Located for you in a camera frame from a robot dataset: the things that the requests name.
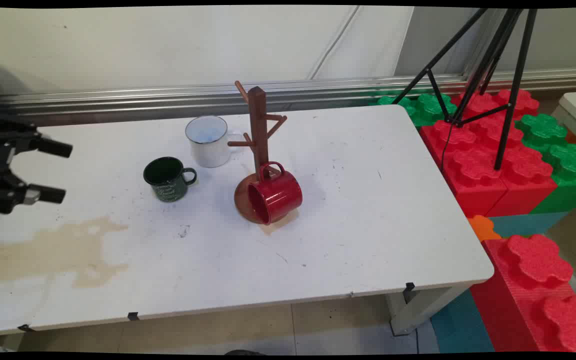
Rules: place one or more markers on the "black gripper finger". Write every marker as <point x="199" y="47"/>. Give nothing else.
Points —
<point x="50" y="146"/>
<point x="48" y="195"/>

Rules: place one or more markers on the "red enamel mug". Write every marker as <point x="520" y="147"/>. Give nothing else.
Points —
<point x="280" y="197"/>

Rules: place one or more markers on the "dark green enamel mug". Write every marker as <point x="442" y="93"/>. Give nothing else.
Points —
<point x="168" y="187"/>

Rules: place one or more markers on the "black table edge clip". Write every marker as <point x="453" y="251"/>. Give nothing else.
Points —
<point x="408" y="292"/>
<point x="133" y="316"/>
<point x="25" y="328"/>

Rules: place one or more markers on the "white enamel mug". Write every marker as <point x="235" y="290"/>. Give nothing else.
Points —
<point x="210" y="150"/>

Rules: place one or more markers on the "brown wooden mug tree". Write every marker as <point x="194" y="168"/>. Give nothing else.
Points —
<point x="257" y="125"/>

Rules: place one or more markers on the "green foam building block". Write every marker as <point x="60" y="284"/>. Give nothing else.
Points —
<point x="570" y="165"/>
<point x="430" y="107"/>

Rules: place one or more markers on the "white table leg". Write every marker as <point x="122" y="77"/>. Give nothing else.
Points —
<point x="418" y="310"/>

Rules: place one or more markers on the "red foam building block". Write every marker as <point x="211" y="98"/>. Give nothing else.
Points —
<point x="520" y="102"/>
<point x="473" y="195"/>

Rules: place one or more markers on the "teal foam block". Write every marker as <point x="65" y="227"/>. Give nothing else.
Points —
<point x="523" y="224"/>
<point x="460" y="325"/>

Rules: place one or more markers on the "orange foam piece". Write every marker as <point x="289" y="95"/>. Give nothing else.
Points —
<point x="483" y="229"/>

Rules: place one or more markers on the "black tripod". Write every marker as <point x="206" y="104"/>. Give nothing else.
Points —
<point x="512" y="102"/>

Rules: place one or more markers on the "aluminium wall rail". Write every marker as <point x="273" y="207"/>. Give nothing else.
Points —
<point x="118" y="97"/>

